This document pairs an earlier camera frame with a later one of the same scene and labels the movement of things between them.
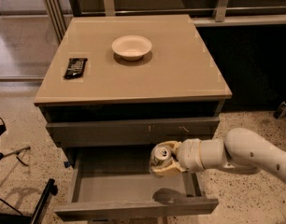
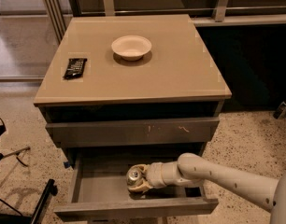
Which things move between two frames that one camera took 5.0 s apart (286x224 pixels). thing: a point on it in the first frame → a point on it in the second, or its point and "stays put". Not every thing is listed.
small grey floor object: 281,109 stays put
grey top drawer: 64,134 stays put
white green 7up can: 159,154 → 133,175
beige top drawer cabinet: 118,86 stays put
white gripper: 190,155 → 155,175
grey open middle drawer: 119,180 stays put
